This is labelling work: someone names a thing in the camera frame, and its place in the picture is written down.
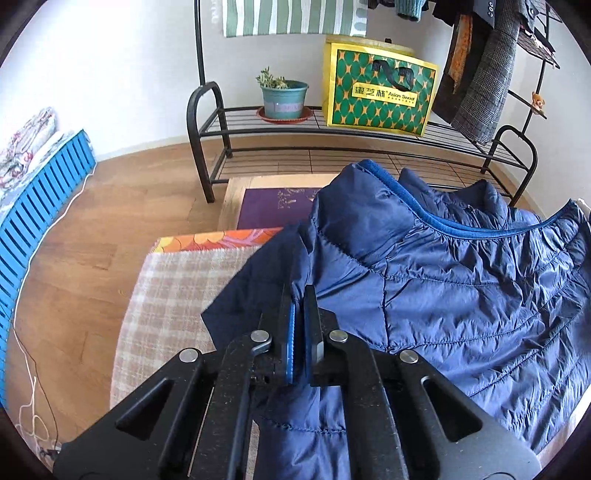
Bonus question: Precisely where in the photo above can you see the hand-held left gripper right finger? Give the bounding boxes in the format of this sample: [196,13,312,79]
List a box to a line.
[302,285,541,480]

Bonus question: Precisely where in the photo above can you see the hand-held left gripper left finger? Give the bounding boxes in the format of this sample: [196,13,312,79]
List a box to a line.
[53,282,298,480]

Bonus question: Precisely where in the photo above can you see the navy puffer jacket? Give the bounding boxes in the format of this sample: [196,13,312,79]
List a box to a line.
[202,159,591,480]

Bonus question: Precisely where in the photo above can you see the black metal clothes rack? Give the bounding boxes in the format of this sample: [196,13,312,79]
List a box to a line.
[187,0,568,208]

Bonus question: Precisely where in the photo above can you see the folded clothes on rack shelf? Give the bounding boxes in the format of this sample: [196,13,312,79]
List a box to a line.
[519,0,561,70]

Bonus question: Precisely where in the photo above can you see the beige checked blanket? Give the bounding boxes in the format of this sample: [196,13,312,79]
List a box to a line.
[111,247,264,480]

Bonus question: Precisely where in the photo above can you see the orange patterned mattress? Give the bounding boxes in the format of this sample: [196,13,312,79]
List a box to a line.
[151,227,283,256]

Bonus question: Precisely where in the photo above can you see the purple mat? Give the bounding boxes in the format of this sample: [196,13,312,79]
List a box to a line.
[236,187,324,230]

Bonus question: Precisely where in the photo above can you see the wooden board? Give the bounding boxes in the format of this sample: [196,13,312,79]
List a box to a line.
[217,173,342,232]

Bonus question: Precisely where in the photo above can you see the potted succulent plant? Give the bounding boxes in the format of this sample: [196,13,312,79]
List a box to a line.
[255,67,312,124]

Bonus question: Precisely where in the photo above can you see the yellow green gift bag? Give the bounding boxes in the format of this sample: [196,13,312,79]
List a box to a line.
[324,34,439,138]

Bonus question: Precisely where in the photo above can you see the black coat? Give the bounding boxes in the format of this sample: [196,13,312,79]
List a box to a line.
[431,0,504,125]

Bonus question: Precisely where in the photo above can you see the grey plaid coat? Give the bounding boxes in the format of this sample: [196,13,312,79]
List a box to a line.
[450,0,532,146]

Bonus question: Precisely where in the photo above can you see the grey patterned bedsheet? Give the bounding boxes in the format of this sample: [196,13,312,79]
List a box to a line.
[0,131,77,222]

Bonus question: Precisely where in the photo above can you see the grey striped hanging cloth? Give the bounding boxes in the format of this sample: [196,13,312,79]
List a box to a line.
[210,0,368,38]

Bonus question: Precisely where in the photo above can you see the orange patterned scarf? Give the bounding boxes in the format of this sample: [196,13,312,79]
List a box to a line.
[445,14,474,88]

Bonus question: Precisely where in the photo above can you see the floral bedding roll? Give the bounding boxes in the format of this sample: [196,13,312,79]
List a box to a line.
[0,107,60,190]

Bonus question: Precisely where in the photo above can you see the teal knit sweater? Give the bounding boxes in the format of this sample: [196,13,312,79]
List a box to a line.
[394,0,430,21]

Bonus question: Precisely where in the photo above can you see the white cable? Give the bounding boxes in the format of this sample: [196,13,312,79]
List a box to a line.
[11,166,98,444]

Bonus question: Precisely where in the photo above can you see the blue slatted bed frame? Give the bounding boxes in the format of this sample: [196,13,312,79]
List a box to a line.
[0,129,98,411]

